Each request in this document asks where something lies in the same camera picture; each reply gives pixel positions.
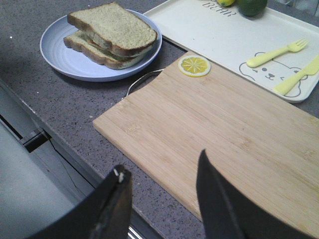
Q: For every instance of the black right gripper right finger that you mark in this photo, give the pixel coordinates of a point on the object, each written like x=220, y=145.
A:
x=227, y=214

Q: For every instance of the bread slice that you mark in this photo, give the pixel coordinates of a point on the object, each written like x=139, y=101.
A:
x=94, y=53
x=115, y=29

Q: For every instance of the white bear tray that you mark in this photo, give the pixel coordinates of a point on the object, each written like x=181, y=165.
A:
x=226, y=37

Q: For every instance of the green lime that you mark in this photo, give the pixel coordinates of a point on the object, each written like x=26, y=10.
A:
x=251, y=8

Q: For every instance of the blue plate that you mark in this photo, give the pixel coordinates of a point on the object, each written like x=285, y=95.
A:
x=76, y=65

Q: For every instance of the yellow lemon right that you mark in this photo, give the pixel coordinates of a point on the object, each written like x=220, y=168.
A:
x=226, y=3

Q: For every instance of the wooden cutting board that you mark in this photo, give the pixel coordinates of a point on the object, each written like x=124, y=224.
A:
x=265, y=147

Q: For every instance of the metal board handle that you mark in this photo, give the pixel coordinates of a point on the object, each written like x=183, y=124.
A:
x=142, y=79

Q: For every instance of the lemon slice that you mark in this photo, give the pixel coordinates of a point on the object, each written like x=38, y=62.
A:
x=194, y=65

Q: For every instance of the yellow plastic fork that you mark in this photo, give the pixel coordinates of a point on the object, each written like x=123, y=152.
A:
x=265, y=57

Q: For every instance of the yellow plastic knife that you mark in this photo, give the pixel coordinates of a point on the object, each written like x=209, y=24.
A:
x=285, y=86

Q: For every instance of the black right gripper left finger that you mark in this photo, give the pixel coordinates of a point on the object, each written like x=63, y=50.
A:
x=104, y=214

